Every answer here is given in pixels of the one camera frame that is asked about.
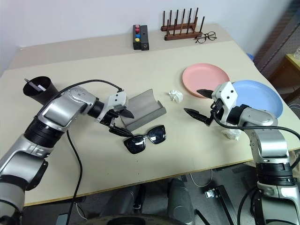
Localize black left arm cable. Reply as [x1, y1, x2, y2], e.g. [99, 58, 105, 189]
[48, 79, 125, 225]

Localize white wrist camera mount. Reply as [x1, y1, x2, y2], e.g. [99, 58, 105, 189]
[211, 81, 238, 124]
[100, 91, 128, 123]

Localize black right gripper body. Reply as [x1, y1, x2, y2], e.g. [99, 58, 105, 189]
[204, 98, 224, 127]

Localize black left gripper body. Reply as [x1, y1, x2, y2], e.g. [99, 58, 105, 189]
[99, 109, 123, 129]

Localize brown pegboard panel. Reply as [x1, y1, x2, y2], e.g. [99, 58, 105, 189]
[254, 0, 300, 79]

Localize blue plastic plate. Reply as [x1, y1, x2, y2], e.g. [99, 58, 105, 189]
[231, 80, 284, 119]

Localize pink plastic plate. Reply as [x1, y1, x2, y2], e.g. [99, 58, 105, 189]
[182, 62, 232, 98]

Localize black sunglasses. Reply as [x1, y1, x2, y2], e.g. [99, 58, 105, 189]
[123, 125, 167, 155]

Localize yellow side table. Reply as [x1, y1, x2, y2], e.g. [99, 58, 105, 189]
[284, 52, 300, 79]

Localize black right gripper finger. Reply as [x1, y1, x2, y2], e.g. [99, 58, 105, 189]
[196, 89, 214, 99]
[184, 107, 209, 123]

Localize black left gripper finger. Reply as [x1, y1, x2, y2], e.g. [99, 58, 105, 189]
[118, 108, 135, 119]
[108, 126, 134, 137]

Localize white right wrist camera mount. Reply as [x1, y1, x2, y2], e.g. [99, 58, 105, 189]
[211, 81, 238, 124]

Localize black cylindrical pen holder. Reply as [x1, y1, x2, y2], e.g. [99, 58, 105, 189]
[22, 75, 62, 106]

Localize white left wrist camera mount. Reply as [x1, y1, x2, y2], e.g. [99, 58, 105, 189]
[100, 91, 128, 123]

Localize black pen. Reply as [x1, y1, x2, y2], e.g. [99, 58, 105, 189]
[24, 79, 46, 92]

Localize white thin cable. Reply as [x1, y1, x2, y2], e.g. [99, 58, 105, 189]
[189, 168, 213, 188]

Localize grey rounded robot leg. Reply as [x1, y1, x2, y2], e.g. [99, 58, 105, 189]
[167, 179, 195, 225]

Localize black button box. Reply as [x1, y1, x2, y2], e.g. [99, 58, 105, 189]
[132, 24, 142, 51]

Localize crumpled white paper ball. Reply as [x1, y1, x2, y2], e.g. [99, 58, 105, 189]
[221, 128, 242, 142]
[167, 90, 184, 103]

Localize grey open glasses case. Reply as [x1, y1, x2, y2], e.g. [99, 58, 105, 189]
[119, 89, 167, 131]

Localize black rectangular block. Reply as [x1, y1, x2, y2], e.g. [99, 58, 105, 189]
[140, 25, 150, 52]

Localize black caster frame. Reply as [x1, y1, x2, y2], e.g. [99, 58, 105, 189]
[204, 184, 236, 225]

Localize wooden peg rack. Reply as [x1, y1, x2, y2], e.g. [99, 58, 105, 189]
[160, 7, 206, 41]

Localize black thin-frame eyeglasses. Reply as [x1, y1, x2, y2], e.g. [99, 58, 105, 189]
[194, 31, 218, 45]

